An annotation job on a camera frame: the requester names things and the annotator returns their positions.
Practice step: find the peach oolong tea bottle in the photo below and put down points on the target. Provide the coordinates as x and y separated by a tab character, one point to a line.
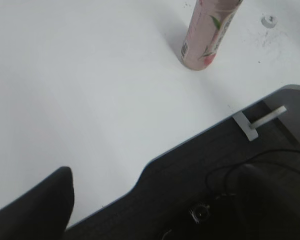
208	25

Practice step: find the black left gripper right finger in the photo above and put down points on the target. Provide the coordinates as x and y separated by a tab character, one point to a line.
265	209

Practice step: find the white table leg bracket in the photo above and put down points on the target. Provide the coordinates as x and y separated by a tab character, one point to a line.
250	128

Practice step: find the grey bottle cap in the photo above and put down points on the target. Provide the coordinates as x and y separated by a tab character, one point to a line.
269	21

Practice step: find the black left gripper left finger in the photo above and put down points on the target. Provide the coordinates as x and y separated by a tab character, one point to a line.
43	212

